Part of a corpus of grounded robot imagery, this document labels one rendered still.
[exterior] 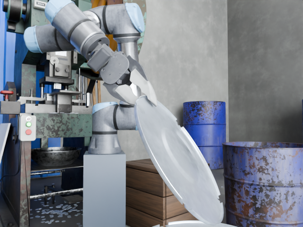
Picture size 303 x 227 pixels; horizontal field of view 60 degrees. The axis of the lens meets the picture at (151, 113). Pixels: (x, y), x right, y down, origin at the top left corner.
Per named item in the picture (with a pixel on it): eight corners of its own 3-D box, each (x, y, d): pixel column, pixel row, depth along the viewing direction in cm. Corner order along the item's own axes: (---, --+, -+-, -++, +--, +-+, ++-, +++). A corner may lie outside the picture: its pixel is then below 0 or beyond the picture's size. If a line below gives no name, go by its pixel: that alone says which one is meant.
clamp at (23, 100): (44, 105, 173) (44, 89, 174) (16, 104, 164) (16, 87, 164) (42, 106, 178) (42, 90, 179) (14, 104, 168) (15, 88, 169)
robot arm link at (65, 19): (75, 3, 70) (57, -15, 61) (101, 30, 67) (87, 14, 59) (55, 25, 70) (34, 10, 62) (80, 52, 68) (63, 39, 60)
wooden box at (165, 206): (210, 223, 153) (209, 163, 154) (163, 242, 128) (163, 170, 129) (162, 206, 183) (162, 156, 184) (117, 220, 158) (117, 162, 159)
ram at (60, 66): (73, 77, 175) (74, 34, 177) (50, 75, 167) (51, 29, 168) (65, 81, 189) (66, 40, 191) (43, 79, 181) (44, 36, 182)
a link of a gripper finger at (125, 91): (158, 111, 61) (132, 83, 63) (151, 109, 55) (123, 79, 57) (148, 120, 62) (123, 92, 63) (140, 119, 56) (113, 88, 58)
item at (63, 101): (82, 112, 160) (82, 90, 161) (58, 112, 152) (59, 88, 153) (68, 114, 180) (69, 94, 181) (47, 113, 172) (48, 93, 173)
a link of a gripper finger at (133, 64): (154, 76, 57) (126, 51, 59) (152, 75, 55) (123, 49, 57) (140, 93, 58) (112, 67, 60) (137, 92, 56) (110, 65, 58)
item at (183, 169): (209, 162, 71) (211, 161, 71) (232, 260, 45) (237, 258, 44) (141, 80, 63) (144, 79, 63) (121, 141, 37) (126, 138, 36)
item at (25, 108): (95, 114, 181) (96, 106, 181) (24, 113, 155) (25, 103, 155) (80, 115, 206) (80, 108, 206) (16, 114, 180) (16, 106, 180)
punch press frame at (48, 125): (100, 189, 170) (102, -13, 176) (28, 200, 146) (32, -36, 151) (62, 171, 235) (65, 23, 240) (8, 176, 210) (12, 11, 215)
